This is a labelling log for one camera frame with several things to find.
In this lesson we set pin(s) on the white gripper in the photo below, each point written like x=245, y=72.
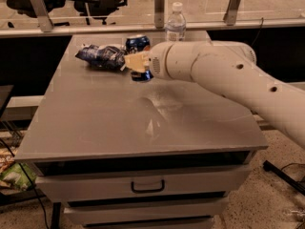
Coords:
x=157, y=60

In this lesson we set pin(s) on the blue pepsi can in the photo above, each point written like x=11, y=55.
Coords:
x=134, y=44

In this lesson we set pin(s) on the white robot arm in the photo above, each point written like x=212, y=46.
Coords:
x=226, y=69

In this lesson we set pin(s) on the blue crumpled chip bag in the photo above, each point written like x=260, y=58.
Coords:
x=105, y=58

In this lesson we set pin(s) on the clear plastic water bottle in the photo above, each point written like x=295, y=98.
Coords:
x=176, y=25

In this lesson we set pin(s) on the grey drawer cabinet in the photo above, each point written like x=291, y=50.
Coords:
x=95, y=132

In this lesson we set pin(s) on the black stand leg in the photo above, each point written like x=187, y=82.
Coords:
x=269, y=167

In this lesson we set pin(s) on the green snack bag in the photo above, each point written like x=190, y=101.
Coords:
x=18, y=176

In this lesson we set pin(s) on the middle metal rail bracket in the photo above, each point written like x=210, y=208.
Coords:
x=159, y=9

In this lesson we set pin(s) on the metal rail bracket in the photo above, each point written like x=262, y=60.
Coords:
x=159, y=9
x=231, y=12
x=42, y=15

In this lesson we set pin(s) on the right metal rail bracket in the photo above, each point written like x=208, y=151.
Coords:
x=231, y=12

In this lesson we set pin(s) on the left metal rail bracket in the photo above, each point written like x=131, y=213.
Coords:
x=42, y=15

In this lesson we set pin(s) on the black top drawer handle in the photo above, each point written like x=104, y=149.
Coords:
x=145, y=188

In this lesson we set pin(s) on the grey horizontal rail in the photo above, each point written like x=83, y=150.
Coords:
x=198, y=26

